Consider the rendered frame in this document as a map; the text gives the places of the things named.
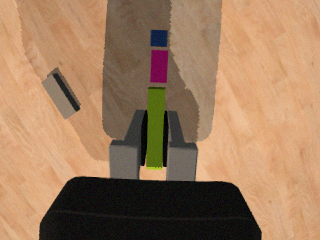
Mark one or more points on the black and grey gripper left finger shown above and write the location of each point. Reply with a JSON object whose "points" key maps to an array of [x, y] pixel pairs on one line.
{"points": [[128, 155]]}

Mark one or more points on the grey rod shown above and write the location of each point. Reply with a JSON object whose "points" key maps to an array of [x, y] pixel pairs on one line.
{"points": [[60, 95]]}

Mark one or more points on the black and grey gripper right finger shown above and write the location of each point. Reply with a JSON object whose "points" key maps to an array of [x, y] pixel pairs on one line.
{"points": [[179, 157]]}

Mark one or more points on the lime green rod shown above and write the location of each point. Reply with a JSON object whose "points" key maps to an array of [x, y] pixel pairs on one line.
{"points": [[156, 111]]}

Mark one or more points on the small blue cube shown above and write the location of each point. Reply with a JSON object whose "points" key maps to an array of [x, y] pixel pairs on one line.
{"points": [[159, 38]]}

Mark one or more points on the short magenta rod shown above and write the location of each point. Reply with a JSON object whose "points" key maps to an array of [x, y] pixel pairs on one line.
{"points": [[159, 62]]}

